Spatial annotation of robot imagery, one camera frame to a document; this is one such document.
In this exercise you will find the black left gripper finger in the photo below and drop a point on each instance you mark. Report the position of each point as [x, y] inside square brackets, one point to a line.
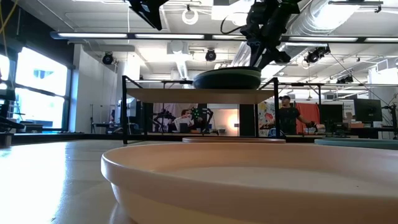
[150, 12]

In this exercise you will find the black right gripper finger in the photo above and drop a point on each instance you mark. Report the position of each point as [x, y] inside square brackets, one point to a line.
[276, 56]
[255, 54]

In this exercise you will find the black plate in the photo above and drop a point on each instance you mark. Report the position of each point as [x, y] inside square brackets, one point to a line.
[230, 68]

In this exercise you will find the terracotta plate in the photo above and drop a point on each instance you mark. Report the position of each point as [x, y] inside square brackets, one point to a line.
[233, 140]

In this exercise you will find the sage green plate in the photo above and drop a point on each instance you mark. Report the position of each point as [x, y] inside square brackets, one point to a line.
[357, 144]

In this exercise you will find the peach plate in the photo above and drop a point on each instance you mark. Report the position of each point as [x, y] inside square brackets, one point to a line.
[248, 193]

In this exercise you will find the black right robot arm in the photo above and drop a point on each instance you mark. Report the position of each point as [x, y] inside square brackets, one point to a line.
[293, 4]

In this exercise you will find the small black robot arm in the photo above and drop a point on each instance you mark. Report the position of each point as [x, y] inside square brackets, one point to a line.
[163, 115]
[202, 116]

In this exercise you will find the black ceiling spotlight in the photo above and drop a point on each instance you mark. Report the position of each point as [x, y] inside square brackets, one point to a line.
[345, 79]
[108, 58]
[314, 56]
[210, 55]

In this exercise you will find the colourful poster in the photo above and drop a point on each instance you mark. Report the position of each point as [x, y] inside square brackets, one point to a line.
[265, 116]

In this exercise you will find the long ceiling light strip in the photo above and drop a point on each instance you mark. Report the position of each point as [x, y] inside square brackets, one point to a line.
[93, 35]

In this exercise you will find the standing person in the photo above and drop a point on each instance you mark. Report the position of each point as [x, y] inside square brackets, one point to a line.
[287, 118]

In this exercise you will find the orange cloth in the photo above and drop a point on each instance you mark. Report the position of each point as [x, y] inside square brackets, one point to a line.
[312, 110]

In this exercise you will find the black pillar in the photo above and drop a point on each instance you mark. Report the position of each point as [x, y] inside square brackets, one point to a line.
[247, 121]

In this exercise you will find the small black computer monitor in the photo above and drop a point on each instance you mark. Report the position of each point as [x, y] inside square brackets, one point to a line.
[331, 113]

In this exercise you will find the seated person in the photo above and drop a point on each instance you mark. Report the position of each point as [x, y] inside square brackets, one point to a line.
[185, 112]

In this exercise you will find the large black computer monitor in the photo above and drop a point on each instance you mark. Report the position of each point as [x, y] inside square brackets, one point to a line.
[368, 110]

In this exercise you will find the large window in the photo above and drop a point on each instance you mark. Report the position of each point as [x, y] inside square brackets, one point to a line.
[40, 93]

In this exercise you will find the silver ventilation duct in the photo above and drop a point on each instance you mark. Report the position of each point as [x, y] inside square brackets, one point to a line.
[317, 15]

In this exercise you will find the wooden shelf with black frame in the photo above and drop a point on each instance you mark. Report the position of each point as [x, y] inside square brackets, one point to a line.
[199, 96]

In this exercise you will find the black aluminium table frame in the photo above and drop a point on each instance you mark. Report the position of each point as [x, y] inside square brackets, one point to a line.
[77, 137]

